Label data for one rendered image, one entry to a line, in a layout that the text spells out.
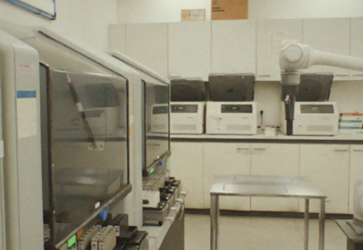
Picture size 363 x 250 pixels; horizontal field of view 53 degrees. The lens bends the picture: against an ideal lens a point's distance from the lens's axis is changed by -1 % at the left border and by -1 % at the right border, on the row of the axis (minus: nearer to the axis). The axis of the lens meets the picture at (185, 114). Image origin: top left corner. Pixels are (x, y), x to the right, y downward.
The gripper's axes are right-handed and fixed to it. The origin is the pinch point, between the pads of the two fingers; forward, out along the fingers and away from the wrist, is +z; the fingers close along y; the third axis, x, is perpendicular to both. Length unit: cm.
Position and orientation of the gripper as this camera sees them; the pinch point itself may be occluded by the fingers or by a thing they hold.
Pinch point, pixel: (289, 127)
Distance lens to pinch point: 181.5
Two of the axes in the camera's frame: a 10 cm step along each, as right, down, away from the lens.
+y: 5.1, -0.5, 8.6
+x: -8.6, -0.2, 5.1
